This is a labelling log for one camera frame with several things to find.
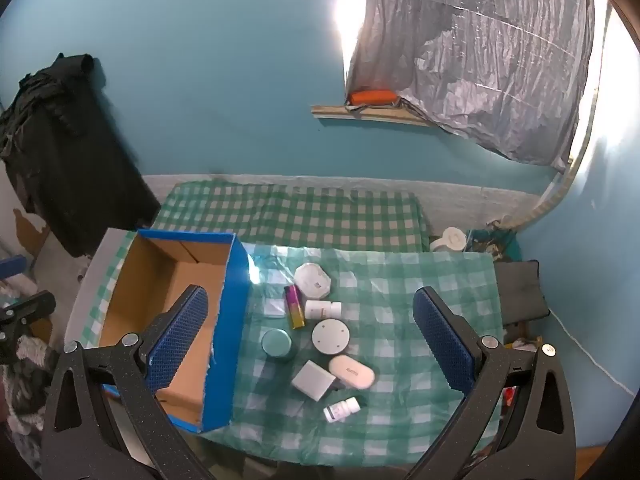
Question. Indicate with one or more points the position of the green checkered plastic tablecloth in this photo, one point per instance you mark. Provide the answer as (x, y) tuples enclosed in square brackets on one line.
[(400, 280)]

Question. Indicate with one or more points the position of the white oval case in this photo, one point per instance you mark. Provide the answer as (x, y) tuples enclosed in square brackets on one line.
[(350, 371)]

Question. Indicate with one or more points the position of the black cushion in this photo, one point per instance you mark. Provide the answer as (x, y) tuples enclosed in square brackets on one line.
[(520, 290)]

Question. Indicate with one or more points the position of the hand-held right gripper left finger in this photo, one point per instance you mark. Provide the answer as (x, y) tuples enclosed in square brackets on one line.
[(180, 340)]

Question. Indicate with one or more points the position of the blue cardboard box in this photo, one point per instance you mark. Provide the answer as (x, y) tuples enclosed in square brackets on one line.
[(230, 360)]

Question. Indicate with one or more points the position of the white hexagonal box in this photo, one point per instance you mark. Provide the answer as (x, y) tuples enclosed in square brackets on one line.
[(311, 280)]

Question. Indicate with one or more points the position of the small white bottle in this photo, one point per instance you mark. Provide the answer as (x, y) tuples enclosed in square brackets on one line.
[(340, 409)]

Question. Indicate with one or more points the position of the white square power adapter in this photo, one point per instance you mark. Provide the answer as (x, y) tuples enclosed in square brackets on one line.
[(312, 380)]

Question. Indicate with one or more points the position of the black hanging clothing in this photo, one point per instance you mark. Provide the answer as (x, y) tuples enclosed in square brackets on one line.
[(65, 160)]

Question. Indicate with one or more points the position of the round white disc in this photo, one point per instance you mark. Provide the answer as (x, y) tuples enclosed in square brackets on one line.
[(330, 337)]

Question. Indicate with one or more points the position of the small-check green cloth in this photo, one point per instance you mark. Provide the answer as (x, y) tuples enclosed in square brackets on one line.
[(300, 215)]

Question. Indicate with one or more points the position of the blue plastic item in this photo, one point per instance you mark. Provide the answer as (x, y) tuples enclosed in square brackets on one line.
[(12, 267)]

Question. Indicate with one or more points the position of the grey striped cloth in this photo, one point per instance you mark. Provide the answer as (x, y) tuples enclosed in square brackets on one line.
[(25, 385)]

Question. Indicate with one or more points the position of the orange roll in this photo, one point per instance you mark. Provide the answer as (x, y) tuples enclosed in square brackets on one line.
[(372, 97)]

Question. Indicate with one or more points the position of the silver foil curtain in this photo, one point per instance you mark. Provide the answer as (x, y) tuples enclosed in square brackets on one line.
[(475, 60)]

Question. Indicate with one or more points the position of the clear plastic wrapper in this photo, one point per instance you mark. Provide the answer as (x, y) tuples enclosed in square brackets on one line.
[(274, 307)]

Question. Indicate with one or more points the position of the teal round jar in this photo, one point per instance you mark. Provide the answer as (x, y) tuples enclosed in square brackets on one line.
[(276, 344)]

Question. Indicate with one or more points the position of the pink and gold lighter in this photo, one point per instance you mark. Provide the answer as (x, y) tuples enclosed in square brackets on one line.
[(295, 310)]

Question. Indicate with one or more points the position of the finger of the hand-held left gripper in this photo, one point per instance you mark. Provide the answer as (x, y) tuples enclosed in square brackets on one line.
[(30, 307)]

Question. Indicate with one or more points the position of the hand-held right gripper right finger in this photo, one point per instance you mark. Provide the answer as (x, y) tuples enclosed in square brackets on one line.
[(440, 340)]

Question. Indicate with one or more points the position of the white pill bottle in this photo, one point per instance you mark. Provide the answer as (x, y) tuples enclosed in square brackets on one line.
[(320, 310)]

